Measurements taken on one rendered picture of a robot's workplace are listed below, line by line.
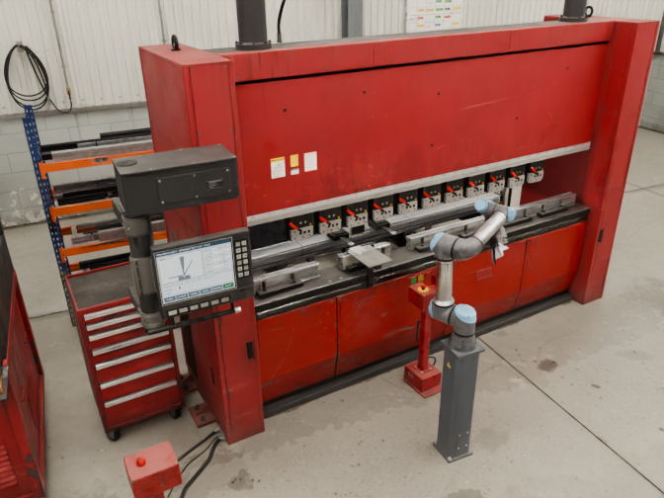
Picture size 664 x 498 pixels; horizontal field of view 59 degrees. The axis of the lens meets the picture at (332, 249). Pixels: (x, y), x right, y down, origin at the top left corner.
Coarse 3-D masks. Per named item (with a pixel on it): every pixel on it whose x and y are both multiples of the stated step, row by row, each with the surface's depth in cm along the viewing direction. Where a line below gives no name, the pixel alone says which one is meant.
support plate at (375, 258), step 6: (366, 246) 395; (372, 246) 395; (348, 252) 388; (354, 252) 387; (372, 252) 387; (378, 252) 387; (360, 258) 379; (366, 258) 379; (372, 258) 379; (378, 258) 379; (384, 258) 379; (366, 264) 372; (372, 264) 372; (378, 264) 372
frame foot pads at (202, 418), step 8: (184, 376) 429; (192, 376) 424; (184, 384) 421; (192, 384) 420; (184, 392) 414; (192, 408) 398; (200, 408) 397; (208, 408) 394; (192, 416) 393; (200, 416) 391; (208, 416) 391; (200, 424) 384; (208, 424) 387
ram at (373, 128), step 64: (448, 64) 371; (512, 64) 397; (576, 64) 428; (256, 128) 322; (320, 128) 342; (384, 128) 365; (448, 128) 390; (512, 128) 420; (576, 128) 454; (256, 192) 337; (320, 192) 358; (384, 192) 383
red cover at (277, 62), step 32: (480, 32) 374; (512, 32) 384; (544, 32) 399; (576, 32) 414; (608, 32) 429; (256, 64) 307; (288, 64) 316; (320, 64) 325; (352, 64) 335; (384, 64) 346
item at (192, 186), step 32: (128, 160) 256; (160, 160) 256; (192, 160) 256; (224, 160) 258; (128, 192) 245; (160, 192) 251; (192, 192) 257; (224, 192) 264; (128, 224) 260; (160, 320) 285
